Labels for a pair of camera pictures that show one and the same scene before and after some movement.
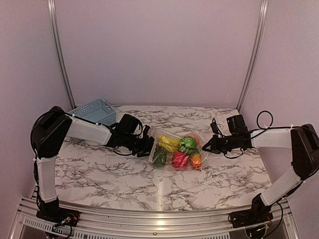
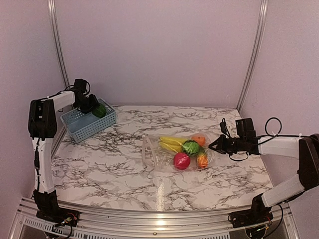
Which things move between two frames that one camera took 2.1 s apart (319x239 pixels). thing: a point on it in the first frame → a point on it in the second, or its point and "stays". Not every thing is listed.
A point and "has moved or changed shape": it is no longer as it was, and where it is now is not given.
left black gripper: (146, 147) → (94, 103)
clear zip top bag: (171, 152) has moved or changed shape
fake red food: (180, 160) stays
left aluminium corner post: (56, 29) stays
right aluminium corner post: (264, 7) stays
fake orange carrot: (196, 161) → (203, 160)
